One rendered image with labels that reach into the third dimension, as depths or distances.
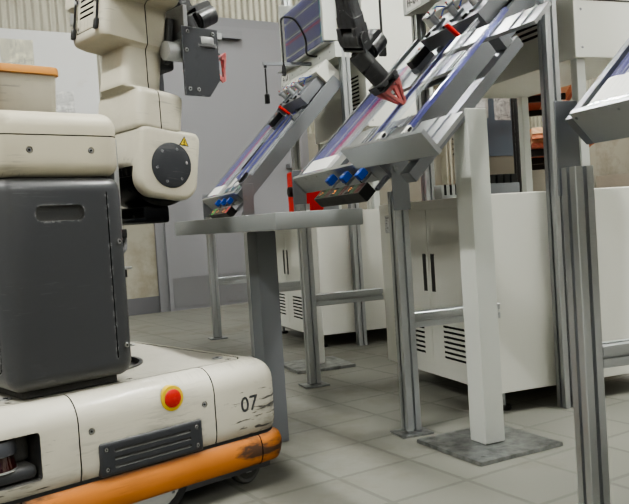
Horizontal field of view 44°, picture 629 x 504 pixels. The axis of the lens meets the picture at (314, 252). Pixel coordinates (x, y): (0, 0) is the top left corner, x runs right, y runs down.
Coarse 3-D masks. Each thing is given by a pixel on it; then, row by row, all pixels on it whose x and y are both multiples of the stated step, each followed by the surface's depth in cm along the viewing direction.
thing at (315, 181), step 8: (328, 168) 240; (336, 168) 232; (344, 168) 228; (352, 168) 223; (368, 168) 215; (376, 168) 211; (296, 176) 267; (304, 176) 259; (312, 176) 253; (320, 176) 248; (328, 176) 243; (336, 176) 238; (352, 176) 228; (376, 176) 216; (304, 184) 266; (312, 184) 260; (320, 184) 254; (344, 184) 239; (352, 184) 234
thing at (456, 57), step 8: (416, 48) 281; (408, 56) 282; (456, 56) 229; (400, 64) 282; (448, 64) 230; (456, 64) 223; (440, 72) 230; (448, 72) 225; (408, 80) 254; (416, 80) 246; (432, 80) 234; (440, 80) 241; (408, 88) 248
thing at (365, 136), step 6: (402, 120) 224; (408, 120) 219; (378, 126) 240; (366, 132) 246; (372, 132) 239; (360, 138) 247; (366, 138) 241; (354, 144) 247; (342, 156) 248; (336, 162) 248; (342, 162) 238; (348, 162) 236
